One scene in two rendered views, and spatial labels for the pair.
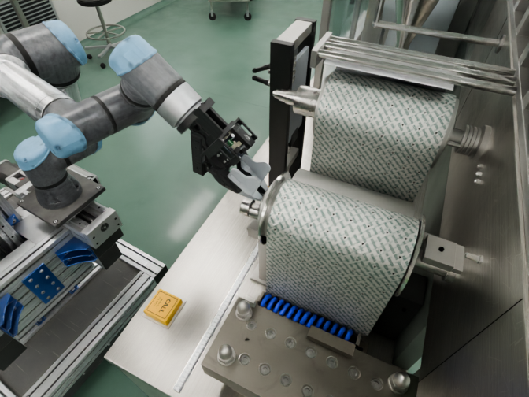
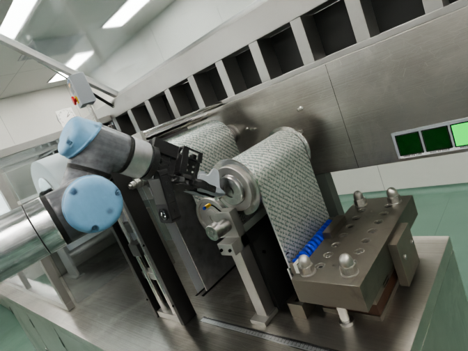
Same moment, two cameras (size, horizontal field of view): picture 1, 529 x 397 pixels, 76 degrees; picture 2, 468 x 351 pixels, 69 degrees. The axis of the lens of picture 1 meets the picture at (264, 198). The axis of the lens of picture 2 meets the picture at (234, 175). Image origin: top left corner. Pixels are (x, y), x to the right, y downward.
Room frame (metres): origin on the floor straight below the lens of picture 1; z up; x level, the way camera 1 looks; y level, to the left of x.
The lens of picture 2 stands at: (0.14, 0.72, 1.44)
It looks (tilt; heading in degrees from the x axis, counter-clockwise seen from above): 12 degrees down; 291
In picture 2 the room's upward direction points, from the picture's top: 22 degrees counter-clockwise
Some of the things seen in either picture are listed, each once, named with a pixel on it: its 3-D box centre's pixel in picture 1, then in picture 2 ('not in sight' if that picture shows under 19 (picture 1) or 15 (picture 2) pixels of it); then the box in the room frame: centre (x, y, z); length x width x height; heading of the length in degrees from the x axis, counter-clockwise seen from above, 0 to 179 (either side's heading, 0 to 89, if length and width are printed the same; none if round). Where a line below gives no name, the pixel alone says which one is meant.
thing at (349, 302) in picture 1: (319, 293); (299, 210); (0.31, -0.11, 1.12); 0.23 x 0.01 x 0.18; 65
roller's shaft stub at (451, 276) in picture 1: (431, 263); not in sight; (0.30, -0.28, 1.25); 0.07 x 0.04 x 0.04; 65
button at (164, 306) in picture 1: (163, 306); not in sight; (0.38, 0.26, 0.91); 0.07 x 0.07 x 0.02; 65
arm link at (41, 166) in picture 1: (41, 159); not in sight; (0.87, 0.76, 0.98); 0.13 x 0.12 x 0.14; 139
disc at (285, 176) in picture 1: (275, 208); (235, 187); (0.42, -0.02, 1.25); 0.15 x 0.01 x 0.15; 155
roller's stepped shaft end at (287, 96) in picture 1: (286, 95); (138, 182); (0.69, -0.05, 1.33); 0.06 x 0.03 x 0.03; 65
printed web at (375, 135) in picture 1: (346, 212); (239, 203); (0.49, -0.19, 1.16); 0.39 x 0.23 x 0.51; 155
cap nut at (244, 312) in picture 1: (243, 308); (305, 263); (0.31, 0.04, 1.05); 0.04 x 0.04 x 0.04
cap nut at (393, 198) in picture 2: not in sight; (392, 194); (0.09, -0.21, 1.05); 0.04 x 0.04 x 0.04
